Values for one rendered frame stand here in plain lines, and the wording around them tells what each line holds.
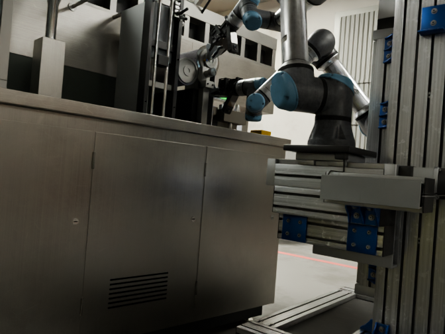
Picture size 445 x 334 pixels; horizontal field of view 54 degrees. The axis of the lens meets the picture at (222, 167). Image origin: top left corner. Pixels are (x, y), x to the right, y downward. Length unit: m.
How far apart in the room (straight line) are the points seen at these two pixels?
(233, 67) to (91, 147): 1.46
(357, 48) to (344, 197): 3.98
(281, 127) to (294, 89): 4.08
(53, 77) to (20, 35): 0.33
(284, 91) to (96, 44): 1.14
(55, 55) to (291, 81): 0.93
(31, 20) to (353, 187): 1.51
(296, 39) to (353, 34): 3.76
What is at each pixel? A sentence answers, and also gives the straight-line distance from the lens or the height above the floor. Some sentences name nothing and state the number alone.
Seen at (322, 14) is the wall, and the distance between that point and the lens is 5.51.
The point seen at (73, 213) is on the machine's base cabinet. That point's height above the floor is 0.55.
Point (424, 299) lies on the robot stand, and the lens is 1.50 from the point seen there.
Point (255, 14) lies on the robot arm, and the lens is 1.89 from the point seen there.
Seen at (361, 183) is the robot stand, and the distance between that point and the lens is 1.20.
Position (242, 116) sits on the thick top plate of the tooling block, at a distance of 2.24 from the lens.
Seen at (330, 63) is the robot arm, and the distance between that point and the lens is 2.00.
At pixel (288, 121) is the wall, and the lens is 5.37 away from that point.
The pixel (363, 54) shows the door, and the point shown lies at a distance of 5.07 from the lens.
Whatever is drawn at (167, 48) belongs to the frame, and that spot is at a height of 1.21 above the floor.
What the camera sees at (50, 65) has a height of 1.07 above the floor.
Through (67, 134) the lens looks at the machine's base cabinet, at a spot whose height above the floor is 0.80.
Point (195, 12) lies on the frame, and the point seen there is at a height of 1.61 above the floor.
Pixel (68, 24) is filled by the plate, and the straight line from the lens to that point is 2.17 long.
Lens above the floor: 0.71
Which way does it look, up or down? 1 degrees up
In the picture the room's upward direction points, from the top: 4 degrees clockwise
